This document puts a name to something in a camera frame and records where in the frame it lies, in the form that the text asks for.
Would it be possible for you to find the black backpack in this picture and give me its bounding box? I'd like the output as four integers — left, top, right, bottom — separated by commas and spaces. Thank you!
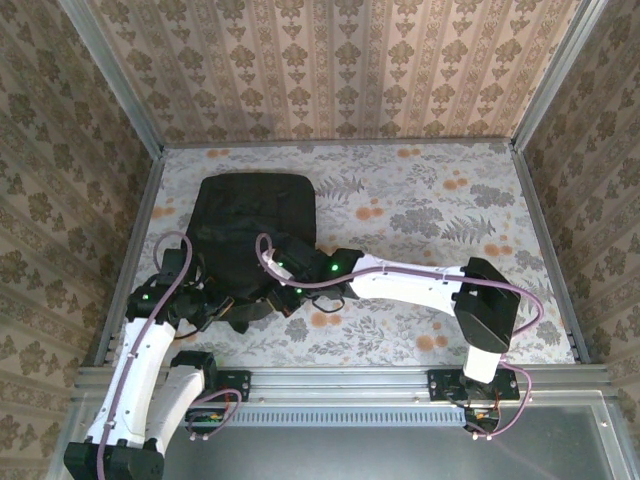
187, 173, 319, 335

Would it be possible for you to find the floral table cover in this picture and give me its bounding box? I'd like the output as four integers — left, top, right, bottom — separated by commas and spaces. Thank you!
112, 142, 579, 369

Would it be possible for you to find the steel sheet panel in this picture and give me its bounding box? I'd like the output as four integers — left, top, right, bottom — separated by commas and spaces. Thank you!
47, 397, 640, 480

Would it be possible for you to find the aluminium side rail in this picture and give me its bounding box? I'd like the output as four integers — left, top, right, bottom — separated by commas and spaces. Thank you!
94, 147, 166, 369
509, 142, 591, 364

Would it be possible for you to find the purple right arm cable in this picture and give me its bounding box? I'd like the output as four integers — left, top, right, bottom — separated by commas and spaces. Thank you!
254, 233, 546, 441

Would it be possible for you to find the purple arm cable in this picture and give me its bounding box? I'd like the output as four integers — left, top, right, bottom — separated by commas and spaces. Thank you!
254, 233, 546, 441
97, 232, 244, 480

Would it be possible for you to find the aluminium frame rail with mounts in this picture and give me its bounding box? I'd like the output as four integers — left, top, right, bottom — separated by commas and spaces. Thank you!
74, 366, 614, 401

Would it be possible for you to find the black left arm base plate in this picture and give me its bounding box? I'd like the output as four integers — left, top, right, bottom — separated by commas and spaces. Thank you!
199, 369, 253, 403

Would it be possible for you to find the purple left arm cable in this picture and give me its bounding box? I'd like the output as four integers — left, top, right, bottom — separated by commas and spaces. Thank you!
97, 232, 244, 480

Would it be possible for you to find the slotted grey cable duct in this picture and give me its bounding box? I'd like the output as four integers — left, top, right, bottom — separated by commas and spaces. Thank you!
182, 407, 474, 427

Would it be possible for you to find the black cable connector block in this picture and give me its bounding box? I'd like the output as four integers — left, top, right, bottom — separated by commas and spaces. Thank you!
184, 407, 227, 435
463, 407, 502, 435

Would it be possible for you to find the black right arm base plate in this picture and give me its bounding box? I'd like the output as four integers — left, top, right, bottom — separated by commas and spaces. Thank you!
428, 368, 520, 403

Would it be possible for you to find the thin aluminium wall rail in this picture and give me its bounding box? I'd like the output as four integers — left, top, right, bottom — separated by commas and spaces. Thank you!
162, 138, 516, 149

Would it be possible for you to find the aluminium corner post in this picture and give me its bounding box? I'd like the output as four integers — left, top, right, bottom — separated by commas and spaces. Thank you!
57, 0, 166, 156
509, 0, 619, 151

